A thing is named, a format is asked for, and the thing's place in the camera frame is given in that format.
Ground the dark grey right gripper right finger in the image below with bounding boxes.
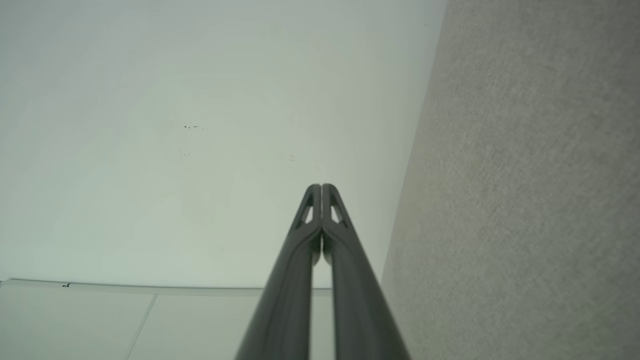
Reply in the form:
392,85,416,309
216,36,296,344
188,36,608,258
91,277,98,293
321,183,412,360

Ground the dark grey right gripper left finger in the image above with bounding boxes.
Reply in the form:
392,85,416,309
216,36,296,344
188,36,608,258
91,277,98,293
235,183,323,360

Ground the white skirting board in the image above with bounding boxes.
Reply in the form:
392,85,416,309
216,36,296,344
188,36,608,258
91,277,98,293
0,278,333,297

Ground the grey fabric sofa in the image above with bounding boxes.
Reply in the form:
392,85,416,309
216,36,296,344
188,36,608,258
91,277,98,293
381,0,640,360

